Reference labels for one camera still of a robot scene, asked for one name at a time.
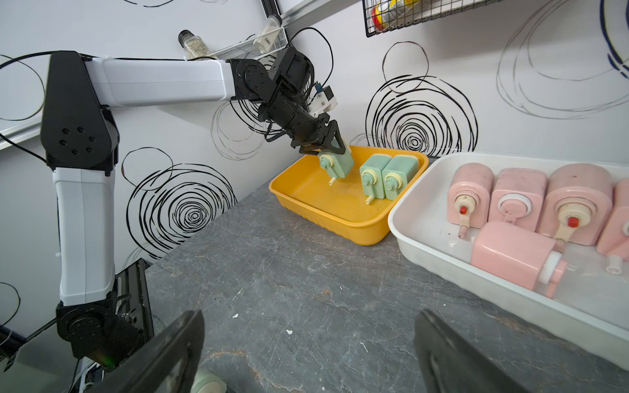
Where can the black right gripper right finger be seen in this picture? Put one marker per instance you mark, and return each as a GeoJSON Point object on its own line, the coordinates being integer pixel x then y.
{"type": "Point", "coordinates": [450, 364]}

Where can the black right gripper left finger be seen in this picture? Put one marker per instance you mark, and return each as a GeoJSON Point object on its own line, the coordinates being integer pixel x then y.
{"type": "Point", "coordinates": [168, 363]}

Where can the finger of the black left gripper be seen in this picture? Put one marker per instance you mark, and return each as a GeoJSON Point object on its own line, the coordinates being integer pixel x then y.
{"type": "Point", "coordinates": [333, 141]}
{"type": "Point", "coordinates": [309, 139]}

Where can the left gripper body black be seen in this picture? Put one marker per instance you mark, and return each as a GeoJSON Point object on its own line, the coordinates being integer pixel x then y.
{"type": "Point", "coordinates": [281, 91]}

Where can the yellow plastic storage tray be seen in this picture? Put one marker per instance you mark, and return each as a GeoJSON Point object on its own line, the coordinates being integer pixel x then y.
{"type": "Point", "coordinates": [304, 189]}

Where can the white plastic storage tray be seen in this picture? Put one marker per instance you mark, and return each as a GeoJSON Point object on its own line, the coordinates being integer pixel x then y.
{"type": "Point", "coordinates": [589, 307]}

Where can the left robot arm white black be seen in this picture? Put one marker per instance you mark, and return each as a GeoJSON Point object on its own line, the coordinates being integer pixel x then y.
{"type": "Point", "coordinates": [81, 140]}

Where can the yellow red foil roll box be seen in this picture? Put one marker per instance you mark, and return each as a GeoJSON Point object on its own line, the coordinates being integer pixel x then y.
{"type": "Point", "coordinates": [387, 15]}

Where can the glass jar on shelf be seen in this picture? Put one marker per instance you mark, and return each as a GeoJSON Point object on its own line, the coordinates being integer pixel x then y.
{"type": "Point", "coordinates": [266, 38]}

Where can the clear bottle on shelf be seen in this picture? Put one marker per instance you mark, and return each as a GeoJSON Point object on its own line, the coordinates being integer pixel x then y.
{"type": "Point", "coordinates": [194, 47]}

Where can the white wire wall shelf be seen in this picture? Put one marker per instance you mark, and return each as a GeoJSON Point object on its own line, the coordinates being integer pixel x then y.
{"type": "Point", "coordinates": [246, 50]}

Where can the aluminium wall rail back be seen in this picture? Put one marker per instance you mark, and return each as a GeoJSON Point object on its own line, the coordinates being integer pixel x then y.
{"type": "Point", "coordinates": [308, 12]}

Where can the aluminium wall rail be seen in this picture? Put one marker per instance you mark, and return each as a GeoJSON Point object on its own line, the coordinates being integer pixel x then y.
{"type": "Point", "coordinates": [308, 12]}
{"type": "Point", "coordinates": [23, 131]}

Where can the black corner frame post left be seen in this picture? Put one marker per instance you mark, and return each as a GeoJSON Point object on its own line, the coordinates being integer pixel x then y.
{"type": "Point", "coordinates": [271, 7]}

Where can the black wire wall basket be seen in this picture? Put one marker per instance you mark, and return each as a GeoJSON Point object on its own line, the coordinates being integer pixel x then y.
{"type": "Point", "coordinates": [431, 10]}

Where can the aluminium wall rail left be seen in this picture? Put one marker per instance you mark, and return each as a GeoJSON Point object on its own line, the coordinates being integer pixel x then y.
{"type": "Point", "coordinates": [23, 131]}

